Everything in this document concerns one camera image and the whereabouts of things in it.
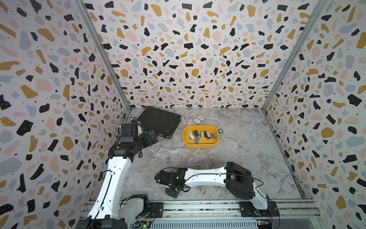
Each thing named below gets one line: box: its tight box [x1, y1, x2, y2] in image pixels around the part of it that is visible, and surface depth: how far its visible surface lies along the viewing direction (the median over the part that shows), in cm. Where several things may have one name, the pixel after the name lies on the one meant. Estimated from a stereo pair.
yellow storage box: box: [183, 124, 220, 149], surface depth 103 cm
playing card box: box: [192, 114, 206, 125], surface depth 115 cm
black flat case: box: [137, 105, 182, 139], surface depth 112 cm
